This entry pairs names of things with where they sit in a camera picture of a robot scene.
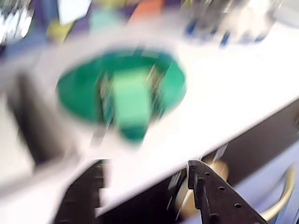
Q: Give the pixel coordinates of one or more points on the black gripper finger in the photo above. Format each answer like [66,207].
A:
[217,196]
[81,198]

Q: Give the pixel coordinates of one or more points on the green round recipient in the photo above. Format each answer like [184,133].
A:
[79,93]

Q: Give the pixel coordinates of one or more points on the blue toy kitchen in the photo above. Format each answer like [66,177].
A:
[210,98]

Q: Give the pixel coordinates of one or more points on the light green block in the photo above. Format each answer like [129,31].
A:
[130,100]

